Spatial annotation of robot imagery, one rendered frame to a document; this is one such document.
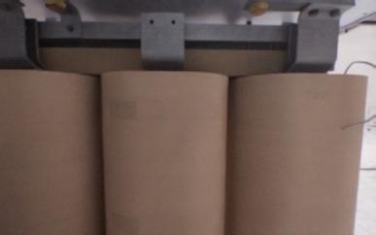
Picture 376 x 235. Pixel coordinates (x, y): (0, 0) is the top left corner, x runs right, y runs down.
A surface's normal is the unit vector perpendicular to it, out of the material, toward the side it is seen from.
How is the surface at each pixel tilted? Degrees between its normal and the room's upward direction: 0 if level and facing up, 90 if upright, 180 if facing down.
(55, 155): 90
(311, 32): 90
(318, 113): 90
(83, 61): 90
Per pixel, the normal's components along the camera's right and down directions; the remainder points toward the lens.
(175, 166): 0.02, 0.08
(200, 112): 0.36, 0.08
